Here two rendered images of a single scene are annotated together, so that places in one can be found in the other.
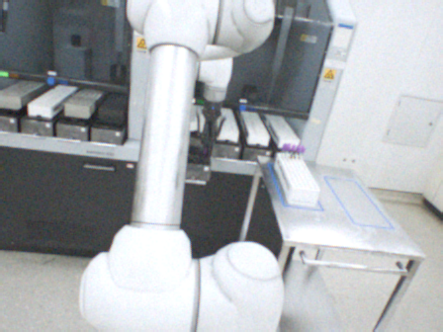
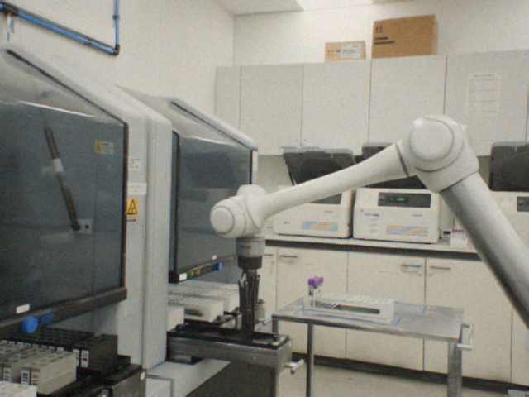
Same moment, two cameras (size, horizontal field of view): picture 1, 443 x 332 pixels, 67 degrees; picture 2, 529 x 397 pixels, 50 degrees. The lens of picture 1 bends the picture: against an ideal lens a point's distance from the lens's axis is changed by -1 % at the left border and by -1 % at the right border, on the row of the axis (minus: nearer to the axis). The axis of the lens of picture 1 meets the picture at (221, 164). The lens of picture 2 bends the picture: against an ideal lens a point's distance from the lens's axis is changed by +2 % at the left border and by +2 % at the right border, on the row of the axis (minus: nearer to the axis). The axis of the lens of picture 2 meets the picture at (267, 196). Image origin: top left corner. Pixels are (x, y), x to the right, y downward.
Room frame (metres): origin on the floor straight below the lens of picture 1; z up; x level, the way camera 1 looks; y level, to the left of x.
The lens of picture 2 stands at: (0.54, 1.55, 1.26)
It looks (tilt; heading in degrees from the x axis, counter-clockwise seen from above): 1 degrees down; 298
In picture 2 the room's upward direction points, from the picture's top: 2 degrees clockwise
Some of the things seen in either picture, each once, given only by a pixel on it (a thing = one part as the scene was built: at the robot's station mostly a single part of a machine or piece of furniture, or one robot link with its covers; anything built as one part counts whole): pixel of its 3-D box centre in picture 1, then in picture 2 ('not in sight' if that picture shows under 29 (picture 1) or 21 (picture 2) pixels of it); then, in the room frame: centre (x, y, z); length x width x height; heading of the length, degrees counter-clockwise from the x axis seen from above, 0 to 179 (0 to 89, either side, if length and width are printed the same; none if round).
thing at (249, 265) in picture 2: (212, 110); (250, 270); (1.37, 0.08, 1.00); 0.08 x 0.07 x 0.09; 98
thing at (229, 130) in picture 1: (224, 126); (177, 308); (1.68, 0.02, 0.83); 0.30 x 0.10 x 0.06; 8
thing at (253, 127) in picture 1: (253, 130); (197, 299); (1.70, -0.14, 0.83); 0.30 x 0.10 x 0.06; 8
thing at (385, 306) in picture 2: (295, 177); (347, 306); (1.18, -0.29, 0.85); 0.30 x 0.10 x 0.06; 6
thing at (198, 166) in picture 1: (194, 140); (185, 340); (1.54, 0.15, 0.78); 0.73 x 0.14 x 0.09; 8
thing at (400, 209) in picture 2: not in sight; (399, 191); (1.57, -2.48, 1.24); 0.62 x 0.56 x 0.69; 99
